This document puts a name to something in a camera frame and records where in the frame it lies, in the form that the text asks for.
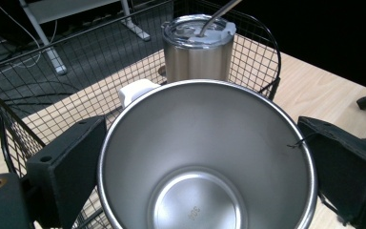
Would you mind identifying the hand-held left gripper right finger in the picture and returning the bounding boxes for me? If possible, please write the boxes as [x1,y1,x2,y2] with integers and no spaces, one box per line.
[296,115,366,229]

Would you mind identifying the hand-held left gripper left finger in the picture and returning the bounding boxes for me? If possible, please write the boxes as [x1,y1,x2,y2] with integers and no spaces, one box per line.
[25,115,108,229]

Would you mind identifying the black wire mesh basket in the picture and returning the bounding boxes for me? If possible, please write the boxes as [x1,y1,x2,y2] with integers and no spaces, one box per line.
[0,0,282,229]

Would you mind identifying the steel mug with handle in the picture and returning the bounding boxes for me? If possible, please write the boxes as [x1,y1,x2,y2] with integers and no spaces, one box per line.
[96,78,318,229]

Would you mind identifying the steel tumbler with lid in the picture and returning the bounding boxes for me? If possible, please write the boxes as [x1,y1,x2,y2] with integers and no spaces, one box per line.
[161,13,237,84]

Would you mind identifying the dark drinking straw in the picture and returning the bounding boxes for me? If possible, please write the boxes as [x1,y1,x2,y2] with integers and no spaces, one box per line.
[198,0,243,37]

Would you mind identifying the black floor cables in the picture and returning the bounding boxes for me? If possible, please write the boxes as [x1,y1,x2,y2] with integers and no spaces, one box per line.
[0,79,77,111]

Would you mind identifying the white floor cable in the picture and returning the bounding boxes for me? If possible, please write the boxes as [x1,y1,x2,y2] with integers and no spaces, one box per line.
[0,0,61,70]

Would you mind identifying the grey metal desk frame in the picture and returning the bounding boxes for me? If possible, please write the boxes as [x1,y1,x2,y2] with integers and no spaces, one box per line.
[18,0,153,76]

